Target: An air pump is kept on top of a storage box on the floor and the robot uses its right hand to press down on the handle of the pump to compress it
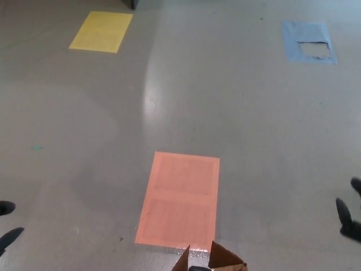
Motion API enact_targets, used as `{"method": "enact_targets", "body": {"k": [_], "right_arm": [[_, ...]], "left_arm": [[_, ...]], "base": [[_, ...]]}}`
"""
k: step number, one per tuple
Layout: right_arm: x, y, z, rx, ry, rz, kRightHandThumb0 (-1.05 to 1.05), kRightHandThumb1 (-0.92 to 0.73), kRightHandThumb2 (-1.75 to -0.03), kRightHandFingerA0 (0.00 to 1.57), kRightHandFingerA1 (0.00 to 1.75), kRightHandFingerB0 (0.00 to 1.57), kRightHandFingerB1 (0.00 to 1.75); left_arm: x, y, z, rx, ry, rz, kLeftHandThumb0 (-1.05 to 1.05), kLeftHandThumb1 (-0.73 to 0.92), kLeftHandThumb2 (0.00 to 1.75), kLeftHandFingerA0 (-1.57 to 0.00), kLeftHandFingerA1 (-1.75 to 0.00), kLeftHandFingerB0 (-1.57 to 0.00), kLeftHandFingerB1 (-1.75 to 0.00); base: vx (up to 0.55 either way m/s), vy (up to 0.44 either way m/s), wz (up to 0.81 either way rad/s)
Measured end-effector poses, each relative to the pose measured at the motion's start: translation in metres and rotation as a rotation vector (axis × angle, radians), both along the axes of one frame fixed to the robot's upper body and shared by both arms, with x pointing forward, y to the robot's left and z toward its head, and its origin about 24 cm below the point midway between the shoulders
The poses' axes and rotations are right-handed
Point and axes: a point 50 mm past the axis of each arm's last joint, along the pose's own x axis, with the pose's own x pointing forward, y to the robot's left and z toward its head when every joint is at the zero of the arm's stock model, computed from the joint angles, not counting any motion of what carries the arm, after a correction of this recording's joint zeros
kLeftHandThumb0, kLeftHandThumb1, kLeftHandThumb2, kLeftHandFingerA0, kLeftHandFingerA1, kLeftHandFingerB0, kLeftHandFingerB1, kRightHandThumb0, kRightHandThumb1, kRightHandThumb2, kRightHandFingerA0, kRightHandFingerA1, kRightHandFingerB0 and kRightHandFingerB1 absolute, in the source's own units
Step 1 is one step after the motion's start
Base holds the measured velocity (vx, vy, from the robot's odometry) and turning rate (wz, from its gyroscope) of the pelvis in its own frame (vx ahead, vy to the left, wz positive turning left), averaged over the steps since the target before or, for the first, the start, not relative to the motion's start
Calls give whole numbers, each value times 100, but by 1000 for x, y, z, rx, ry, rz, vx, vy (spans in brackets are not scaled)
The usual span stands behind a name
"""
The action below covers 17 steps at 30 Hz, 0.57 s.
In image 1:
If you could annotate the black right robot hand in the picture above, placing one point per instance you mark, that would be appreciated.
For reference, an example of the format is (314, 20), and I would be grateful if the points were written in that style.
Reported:
(348, 220)

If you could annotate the black air pump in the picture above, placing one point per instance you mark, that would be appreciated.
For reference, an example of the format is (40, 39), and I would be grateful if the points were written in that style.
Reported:
(198, 268)

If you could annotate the yellow paper sheet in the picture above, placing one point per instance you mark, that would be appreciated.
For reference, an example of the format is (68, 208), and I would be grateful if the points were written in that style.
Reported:
(101, 31)

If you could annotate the dark furniture base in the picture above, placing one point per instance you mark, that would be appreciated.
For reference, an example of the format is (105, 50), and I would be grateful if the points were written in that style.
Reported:
(130, 3)

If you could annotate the torn blue paper sheet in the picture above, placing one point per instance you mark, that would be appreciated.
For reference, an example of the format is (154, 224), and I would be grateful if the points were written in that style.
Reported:
(306, 32)

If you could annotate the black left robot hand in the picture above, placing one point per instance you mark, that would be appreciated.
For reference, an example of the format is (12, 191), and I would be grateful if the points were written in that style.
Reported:
(9, 240)

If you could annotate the orange paper sheet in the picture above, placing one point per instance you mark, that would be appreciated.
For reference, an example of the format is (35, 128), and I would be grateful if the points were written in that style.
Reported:
(180, 197)

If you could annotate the brown cardboard box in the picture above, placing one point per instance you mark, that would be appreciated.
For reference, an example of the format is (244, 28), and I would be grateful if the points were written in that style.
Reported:
(222, 255)

